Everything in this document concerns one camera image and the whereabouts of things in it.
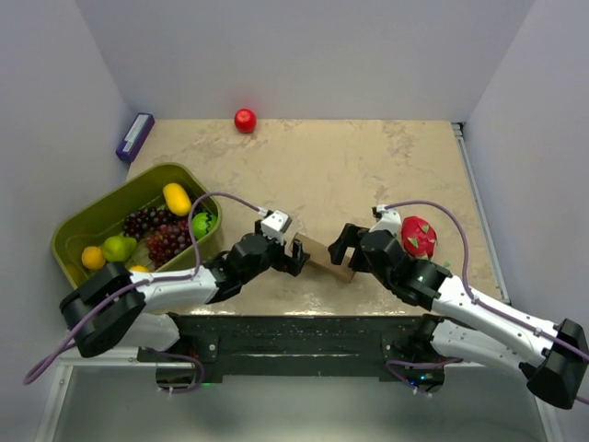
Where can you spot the red apple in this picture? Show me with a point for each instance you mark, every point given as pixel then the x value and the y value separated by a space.
pixel 245 121

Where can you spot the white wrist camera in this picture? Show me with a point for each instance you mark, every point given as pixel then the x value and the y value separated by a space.
pixel 275 225
pixel 387 219

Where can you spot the brown cardboard box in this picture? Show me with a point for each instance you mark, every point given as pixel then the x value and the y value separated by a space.
pixel 319 259

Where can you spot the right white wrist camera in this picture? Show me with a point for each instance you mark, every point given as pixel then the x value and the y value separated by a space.
pixel 387 219

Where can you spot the orange fruit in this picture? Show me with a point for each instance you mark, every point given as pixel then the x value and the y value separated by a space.
pixel 139 269
pixel 92 258

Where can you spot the yellow mango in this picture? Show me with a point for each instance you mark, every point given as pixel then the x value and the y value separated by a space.
pixel 177 199

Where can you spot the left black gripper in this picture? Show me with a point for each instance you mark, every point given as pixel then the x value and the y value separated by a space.
pixel 282 259

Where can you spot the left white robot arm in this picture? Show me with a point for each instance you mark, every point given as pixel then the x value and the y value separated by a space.
pixel 101 311

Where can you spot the purple rectangular box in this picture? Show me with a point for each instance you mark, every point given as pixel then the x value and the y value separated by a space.
pixel 134 139

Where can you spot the green striped toy fruit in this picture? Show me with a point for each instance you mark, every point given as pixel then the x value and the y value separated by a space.
pixel 202 224

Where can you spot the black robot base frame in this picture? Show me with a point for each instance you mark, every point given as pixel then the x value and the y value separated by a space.
pixel 215 347

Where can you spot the red grape bunch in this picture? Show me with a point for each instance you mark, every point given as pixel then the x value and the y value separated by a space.
pixel 168 242

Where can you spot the green pear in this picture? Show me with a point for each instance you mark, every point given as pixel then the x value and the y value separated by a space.
pixel 118 248

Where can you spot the purple grape bunch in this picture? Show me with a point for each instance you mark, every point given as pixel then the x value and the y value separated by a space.
pixel 144 221

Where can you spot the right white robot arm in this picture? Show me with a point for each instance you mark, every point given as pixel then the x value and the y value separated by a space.
pixel 553 357

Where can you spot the red dragon fruit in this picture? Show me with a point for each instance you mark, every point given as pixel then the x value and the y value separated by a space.
pixel 418 238

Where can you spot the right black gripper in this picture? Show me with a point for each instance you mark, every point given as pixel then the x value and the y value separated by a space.
pixel 349 238

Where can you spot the olive green plastic bin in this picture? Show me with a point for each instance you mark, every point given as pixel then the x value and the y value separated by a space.
pixel 104 218

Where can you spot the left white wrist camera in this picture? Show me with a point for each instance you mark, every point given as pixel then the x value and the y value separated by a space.
pixel 275 225

